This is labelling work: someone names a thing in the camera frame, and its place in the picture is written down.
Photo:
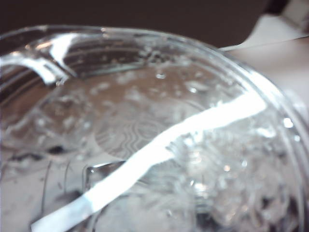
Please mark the short clear cup with label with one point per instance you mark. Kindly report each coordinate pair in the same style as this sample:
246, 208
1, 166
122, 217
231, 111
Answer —
144, 120

